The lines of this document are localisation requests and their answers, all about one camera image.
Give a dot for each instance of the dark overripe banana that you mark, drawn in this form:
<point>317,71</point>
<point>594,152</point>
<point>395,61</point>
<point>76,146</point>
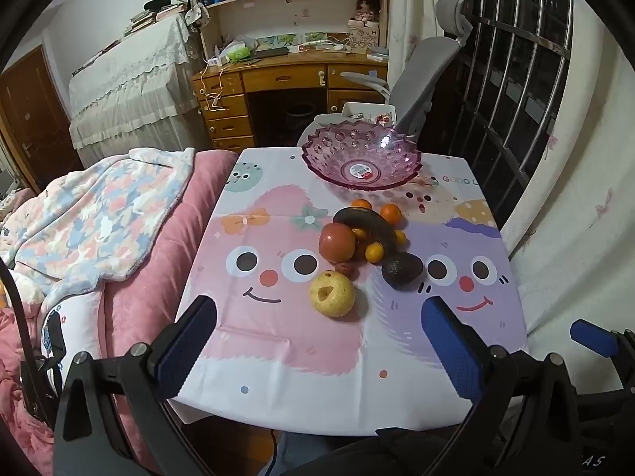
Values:
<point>369,223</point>

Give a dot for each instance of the printed cardboard box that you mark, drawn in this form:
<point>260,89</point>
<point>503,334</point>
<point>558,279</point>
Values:
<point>364,35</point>

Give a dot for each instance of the green tissue box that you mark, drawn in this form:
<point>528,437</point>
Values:
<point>238,50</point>

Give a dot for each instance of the cartoon printed tablecloth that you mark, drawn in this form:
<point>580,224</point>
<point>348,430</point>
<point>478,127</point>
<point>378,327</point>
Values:
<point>278,337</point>

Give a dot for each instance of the dark waste bin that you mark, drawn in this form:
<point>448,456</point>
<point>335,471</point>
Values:
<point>300,109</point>

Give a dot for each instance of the white patterned pouch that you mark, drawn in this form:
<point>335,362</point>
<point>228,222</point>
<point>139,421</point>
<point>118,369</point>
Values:
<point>197,16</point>

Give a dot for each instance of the doll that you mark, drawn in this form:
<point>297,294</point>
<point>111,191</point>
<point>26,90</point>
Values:
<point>368,10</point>

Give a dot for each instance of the white printed pillow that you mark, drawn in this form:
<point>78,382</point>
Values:
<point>74,322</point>

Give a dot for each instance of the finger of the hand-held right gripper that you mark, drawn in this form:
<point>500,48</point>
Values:
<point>593,337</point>

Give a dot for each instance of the floral fleece blanket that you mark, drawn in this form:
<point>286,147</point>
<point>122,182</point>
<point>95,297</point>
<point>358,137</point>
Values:
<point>99,218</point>

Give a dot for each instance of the white flowered curtain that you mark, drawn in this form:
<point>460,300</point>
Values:
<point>414,10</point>

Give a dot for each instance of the dark avocado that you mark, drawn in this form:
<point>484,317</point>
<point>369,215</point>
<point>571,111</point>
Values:
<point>402,270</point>

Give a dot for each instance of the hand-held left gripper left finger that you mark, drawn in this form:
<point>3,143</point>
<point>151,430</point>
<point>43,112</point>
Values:
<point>186,347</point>

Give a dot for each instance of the red apple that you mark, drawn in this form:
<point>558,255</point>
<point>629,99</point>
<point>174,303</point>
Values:
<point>337,241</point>

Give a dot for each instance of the grey office chair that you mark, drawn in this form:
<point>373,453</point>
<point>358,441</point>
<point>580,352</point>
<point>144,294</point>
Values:
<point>431,69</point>

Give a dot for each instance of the red jujube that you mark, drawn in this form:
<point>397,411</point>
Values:
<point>343,268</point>

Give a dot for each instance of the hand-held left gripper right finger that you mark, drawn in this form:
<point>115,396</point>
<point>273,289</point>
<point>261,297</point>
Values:
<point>451,352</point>

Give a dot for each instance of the brown wooden door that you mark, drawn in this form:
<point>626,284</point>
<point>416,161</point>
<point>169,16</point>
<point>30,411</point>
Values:
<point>34,119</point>

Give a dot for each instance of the orange mandarin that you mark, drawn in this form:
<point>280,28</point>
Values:
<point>390,213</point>
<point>362,204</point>
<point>374,252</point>
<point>400,238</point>

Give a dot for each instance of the stack of books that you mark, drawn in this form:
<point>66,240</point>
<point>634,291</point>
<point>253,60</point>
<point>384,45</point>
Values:
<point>154,15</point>

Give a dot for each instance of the wooden bookshelf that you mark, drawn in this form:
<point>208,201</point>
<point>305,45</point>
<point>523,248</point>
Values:
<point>287,5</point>

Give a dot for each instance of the pink glass bowl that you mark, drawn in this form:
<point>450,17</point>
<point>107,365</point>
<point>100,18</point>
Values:
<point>362,158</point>

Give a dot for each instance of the lace-covered piano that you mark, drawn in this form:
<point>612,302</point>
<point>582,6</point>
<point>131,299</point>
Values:
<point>134,84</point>

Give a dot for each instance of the pink blanket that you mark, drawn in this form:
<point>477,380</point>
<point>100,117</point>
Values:
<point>149,297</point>

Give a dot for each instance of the metal window grille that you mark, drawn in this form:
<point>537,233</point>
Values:
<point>506,84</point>

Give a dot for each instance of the wooden desk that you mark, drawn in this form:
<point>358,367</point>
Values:
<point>278,77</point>

